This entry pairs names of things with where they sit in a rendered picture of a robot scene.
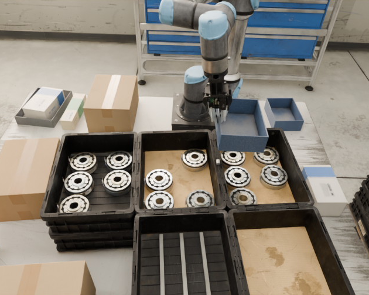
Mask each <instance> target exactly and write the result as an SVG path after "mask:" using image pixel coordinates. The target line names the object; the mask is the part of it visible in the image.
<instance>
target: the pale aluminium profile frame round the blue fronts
mask: <svg viewBox="0 0 369 295"><path fill-rule="evenodd" d="M133 2H134V17H135V31H136V46H137V54H138V69H139V81H138V84H139V85H145V84H146V81H145V80H144V75H145V76H178V77H184V76H185V72H186V71H172V70H147V69H146V68H145V63H146V60H167V61H200V62H201V56H184V55H166V54H156V53H154V54H148V52H147V41H146V30H177V31H195V32H198V30H193V29H186V28H180V27H176V26H170V25H165V24H162V23H146V20H145V23H140V15H139V4H144V13H145V0H133ZM341 3H342V0H336V1H335V3H334V6H328V8H327V11H332V13H331V15H330V19H329V22H328V24H327V28H326V29H299V28H266V27H249V26H247V29H246V33H259V34H276V35H309V36H323V40H322V43H321V45H320V46H315V50H318V51H319V52H318V54H316V52H315V50H314V52H313V55H312V60H307V59H268V58H250V57H241V60H240V63H252V64H285V65H303V66H304V68H305V70H306V72H307V75H290V74H257V73H240V74H241V78H246V79H263V80H298V81H309V82H308V84H309V86H306V87H305V89H306V90H308V91H312V90H313V87H311V86H313V84H314V81H315V78H316V75H317V72H318V70H319V67H320V64H321V61H322V58H323V55H324V52H325V50H326V46H327V43H328V41H329V38H330V35H331V32H332V29H333V26H334V23H335V21H336V18H337V14H338V12H339V9H340V6H341ZM141 29H142V30H144V32H143V36H142V39H141ZM310 66H313V70H312V69H311V67H310Z"/></svg>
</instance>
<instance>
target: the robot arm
mask: <svg viewBox="0 0 369 295"><path fill-rule="evenodd" d="M209 2H214V3H217V4H216V5H209V4H207V3H209ZM258 7H259V0H162V1H161V3H160V7H159V20H160V22H161V23H162V24H165V25H170V26H176V27H180V28H186V29H193V30H198V31H199V35H200V48H201V63H202V66H193V67H191V68H189V69H187V70H186V72H185V75H184V91H183V98H182V100H181V102H180V105H179V111H180V113H181V114H182V115H183V116H185V117H187V118H190V119H201V118H204V117H205V116H207V115H208V114H209V115H210V117H211V121H214V122H215V123H218V120H217V114H216V109H219V108H220V121H221V123H222V121H223V120H224V121H226V115H227V113H228V110H230V109H229V106H230V105H231V103H232V98H237V97H238V94H239V91H240V88H241V86H242V82H243V79H241V74H240V73H239V72H238V69H239V65H240V60H241V53H242V48H243V44H244V39H245V33H246V29H247V23H248V18H249V17H250V16H251V15H253V13H254V10H257V9H258Z"/></svg>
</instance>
